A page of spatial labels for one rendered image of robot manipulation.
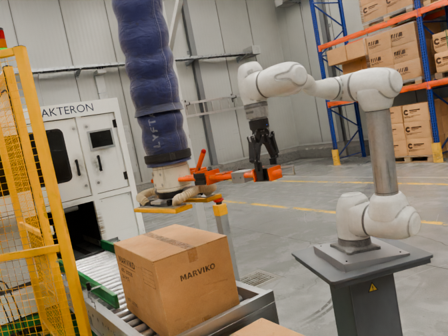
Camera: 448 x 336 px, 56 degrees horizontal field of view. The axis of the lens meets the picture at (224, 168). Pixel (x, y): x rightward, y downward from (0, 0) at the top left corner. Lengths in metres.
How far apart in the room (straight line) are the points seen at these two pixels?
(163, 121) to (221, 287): 0.86
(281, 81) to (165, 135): 0.71
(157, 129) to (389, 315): 1.40
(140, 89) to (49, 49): 9.16
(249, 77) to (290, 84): 0.19
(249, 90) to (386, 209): 0.82
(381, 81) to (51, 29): 9.90
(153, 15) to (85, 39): 9.31
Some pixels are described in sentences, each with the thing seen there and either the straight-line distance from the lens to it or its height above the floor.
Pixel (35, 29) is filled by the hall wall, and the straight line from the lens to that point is 11.14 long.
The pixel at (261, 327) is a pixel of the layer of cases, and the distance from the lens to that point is 2.07.
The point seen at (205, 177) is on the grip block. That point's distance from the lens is 1.81.
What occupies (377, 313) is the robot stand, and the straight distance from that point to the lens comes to 2.22.
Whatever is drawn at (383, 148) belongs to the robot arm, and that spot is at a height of 1.26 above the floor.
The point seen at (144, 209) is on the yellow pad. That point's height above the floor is 1.16.
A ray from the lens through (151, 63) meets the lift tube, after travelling 1.95.
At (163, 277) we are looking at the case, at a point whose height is 0.87.
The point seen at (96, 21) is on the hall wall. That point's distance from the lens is 11.52.
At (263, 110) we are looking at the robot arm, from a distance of 1.57.
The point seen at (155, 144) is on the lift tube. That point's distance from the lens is 1.94.
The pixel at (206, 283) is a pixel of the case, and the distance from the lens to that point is 2.09.
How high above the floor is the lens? 1.48
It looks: 5 degrees down
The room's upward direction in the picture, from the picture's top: 11 degrees counter-clockwise
